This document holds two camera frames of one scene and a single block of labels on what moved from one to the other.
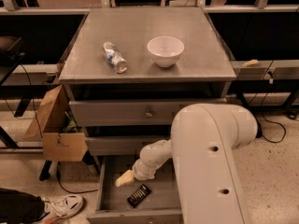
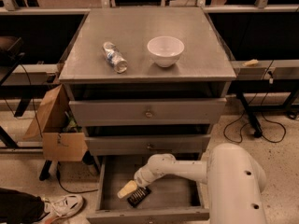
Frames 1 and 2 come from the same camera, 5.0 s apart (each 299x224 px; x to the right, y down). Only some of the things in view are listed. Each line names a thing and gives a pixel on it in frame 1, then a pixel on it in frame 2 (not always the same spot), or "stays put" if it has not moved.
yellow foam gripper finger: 127,178 -> 129,189
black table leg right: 243,101 stays put
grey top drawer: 130,112 stays put
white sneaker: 63,204 stays put
